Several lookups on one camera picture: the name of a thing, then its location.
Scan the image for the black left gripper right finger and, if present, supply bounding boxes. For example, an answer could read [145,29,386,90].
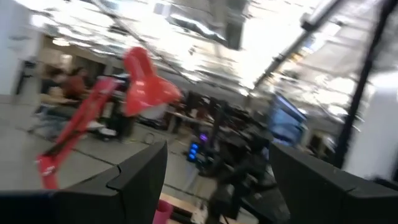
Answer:
[269,142,355,224]

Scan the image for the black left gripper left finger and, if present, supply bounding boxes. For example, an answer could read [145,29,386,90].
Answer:
[107,140,169,224]

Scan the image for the red plastic cup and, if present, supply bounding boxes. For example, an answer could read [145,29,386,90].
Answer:
[152,199,174,224]

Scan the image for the blue lit monitor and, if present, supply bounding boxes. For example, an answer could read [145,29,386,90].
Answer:
[267,93,308,147]

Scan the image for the red desk lamp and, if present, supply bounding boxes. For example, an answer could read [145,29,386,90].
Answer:
[35,46,183,190]

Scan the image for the person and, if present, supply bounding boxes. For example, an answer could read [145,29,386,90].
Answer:
[62,67,91,105]
[39,67,66,106]

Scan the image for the black vertical rig post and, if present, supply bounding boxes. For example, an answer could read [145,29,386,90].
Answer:
[334,0,391,169]

